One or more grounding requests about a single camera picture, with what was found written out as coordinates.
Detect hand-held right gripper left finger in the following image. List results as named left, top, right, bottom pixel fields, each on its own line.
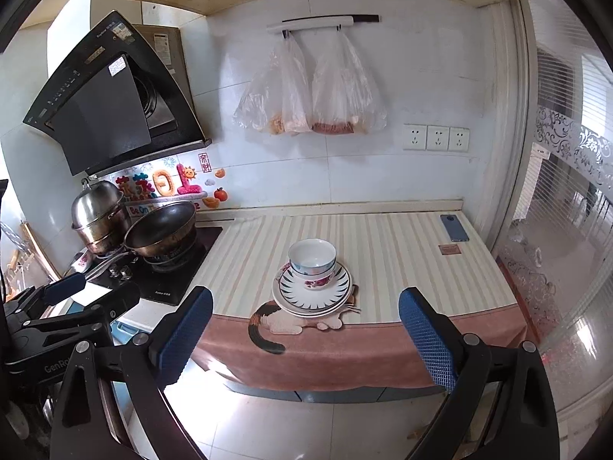
left=48, top=285, right=215, bottom=460

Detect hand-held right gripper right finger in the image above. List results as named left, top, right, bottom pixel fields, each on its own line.
left=398, top=286, right=561, bottom=460

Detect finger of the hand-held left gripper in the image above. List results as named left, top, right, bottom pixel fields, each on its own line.
left=4, top=272, right=88, bottom=320
left=29, top=282, right=142, bottom=335

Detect blue striped white plate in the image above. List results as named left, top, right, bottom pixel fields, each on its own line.
left=278, top=263, right=352, bottom=308

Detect red floral white bowl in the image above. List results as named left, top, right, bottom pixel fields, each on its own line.
left=290, top=263, right=336, bottom=291

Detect polka dot white bowl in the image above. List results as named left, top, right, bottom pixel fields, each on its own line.
left=287, top=238, right=337, bottom=274

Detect wooden board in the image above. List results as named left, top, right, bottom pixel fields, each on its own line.
left=19, top=220, right=62, bottom=279

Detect black gas stove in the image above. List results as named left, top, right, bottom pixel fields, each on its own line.
left=79, top=224, right=224, bottom=306

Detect striped cat print table mat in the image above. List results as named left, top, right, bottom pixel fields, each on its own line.
left=192, top=210, right=528, bottom=391

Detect dark frying pan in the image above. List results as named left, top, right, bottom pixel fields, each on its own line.
left=84, top=200, right=198, bottom=276

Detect stainless steel steamer pot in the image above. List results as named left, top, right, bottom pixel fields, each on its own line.
left=71, top=178, right=132, bottom=256

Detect grey smartphone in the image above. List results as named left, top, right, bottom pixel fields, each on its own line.
left=441, top=214, right=471, bottom=243

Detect black range hood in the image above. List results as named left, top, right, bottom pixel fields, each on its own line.
left=23, top=10, right=211, bottom=177

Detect patterned glass sliding door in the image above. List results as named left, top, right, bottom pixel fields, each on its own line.
left=493, top=0, right=613, bottom=422

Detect clear plastic bag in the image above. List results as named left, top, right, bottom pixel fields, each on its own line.
left=233, top=33, right=312, bottom=136
left=311, top=29, right=388, bottom=135

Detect pink lettering wall sticker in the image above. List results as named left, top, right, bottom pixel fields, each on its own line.
left=116, top=163, right=202, bottom=214

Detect white wall socket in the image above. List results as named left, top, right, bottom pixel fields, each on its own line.
left=403, top=123, right=428, bottom=151
left=448, top=126, right=471, bottom=153
left=427, top=125, right=450, bottom=152

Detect white wall hook rail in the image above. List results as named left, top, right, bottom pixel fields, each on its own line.
left=267, top=13, right=381, bottom=36

